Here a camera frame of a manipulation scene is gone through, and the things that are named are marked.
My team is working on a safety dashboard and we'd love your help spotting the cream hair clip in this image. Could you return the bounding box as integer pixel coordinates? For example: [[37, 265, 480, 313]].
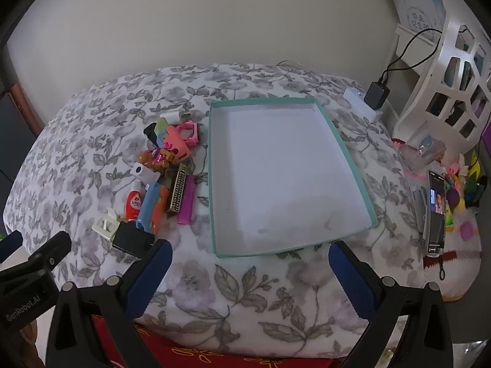
[[92, 207, 123, 244]]

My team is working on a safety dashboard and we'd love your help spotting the pink watch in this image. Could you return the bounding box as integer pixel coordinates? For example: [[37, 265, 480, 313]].
[[177, 121, 201, 147]]

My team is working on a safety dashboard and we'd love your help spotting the grey floral blanket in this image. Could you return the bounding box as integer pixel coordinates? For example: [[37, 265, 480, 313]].
[[4, 63, 426, 359]]

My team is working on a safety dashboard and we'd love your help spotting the dark furniture with brown edge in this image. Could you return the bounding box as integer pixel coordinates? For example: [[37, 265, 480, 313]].
[[0, 80, 44, 200]]

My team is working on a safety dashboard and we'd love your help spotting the large coral blue utility knife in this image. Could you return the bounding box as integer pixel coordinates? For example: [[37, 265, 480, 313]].
[[154, 118, 192, 162]]

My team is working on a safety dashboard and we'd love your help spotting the brown dog toy figure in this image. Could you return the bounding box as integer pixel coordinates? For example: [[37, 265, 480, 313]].
[[139, 148, 178, 171]]

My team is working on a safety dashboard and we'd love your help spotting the pile of colourful toys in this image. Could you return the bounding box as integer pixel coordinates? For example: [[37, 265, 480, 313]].
[[441, 153, 488, 231]]

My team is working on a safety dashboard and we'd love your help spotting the clear plastic bag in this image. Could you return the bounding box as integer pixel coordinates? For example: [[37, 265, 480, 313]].
[[399, 138, 446, 171]]

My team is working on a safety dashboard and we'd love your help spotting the black rectangular block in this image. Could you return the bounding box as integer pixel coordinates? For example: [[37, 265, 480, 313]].
[[112, 220, 155, 255]]

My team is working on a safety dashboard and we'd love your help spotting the pale blue booklet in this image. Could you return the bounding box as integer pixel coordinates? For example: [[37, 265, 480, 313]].
[[391, 0, 447, 41]]

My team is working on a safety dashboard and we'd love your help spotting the teal-edged white box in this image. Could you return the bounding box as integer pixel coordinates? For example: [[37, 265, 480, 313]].
[[208, 98, 378, 258]]

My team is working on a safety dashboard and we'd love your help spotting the white power strip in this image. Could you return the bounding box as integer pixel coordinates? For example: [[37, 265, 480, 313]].
[[343, 87, 384, 121]]

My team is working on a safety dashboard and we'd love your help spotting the purple lighter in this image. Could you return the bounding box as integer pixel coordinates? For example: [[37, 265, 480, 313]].
[[177, 174, 197, 225]]

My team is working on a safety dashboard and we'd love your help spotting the pink crocheted mat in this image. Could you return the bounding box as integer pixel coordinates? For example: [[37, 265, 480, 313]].
[[422, 215, 482, 301]]

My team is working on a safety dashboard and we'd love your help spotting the smartphone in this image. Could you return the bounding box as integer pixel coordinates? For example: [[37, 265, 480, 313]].
[[426, 169, 449, 257]]

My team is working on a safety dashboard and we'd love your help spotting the black charger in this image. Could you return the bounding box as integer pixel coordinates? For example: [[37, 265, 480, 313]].
[[364, 82, 390, 111]]

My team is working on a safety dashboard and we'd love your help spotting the white plastic roller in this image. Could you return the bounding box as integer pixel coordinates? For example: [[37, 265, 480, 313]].
[[130, 163, 162, 182]]

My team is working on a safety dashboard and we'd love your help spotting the red patterned cloth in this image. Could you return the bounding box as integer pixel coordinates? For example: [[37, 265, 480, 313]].
[[92, 314, 346, 368]]

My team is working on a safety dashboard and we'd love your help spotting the red glue bottle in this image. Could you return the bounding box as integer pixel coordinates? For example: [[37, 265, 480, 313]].
[[126, 184, 145, 221]]

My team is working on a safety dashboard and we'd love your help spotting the black cable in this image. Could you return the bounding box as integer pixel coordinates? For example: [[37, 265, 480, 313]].
[[380, 25, 472, 85]]

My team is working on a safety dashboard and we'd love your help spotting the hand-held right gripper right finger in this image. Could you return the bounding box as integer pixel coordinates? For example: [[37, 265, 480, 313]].
[[329, 240, 455, 368]]

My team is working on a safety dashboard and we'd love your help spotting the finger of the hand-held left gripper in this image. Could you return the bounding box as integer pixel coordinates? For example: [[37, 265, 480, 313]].
[[0, 231, 23, 263], [23, 231, 72, 277]]

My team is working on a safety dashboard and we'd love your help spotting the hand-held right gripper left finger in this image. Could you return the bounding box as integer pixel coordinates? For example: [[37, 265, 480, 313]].
[[46, 239, 173, 368]]

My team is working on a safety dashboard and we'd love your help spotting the small orange blue utility knife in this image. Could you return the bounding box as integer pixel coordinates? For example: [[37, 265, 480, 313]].
[[136, 182, 169, 234]]

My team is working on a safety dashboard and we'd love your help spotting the gold patterned lighter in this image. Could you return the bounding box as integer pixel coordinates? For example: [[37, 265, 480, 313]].
[[166, 163, 189, 214]]

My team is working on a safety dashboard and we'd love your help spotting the white cutout shelf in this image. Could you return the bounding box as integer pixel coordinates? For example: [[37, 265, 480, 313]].
[[393, 15, 491, 150]]

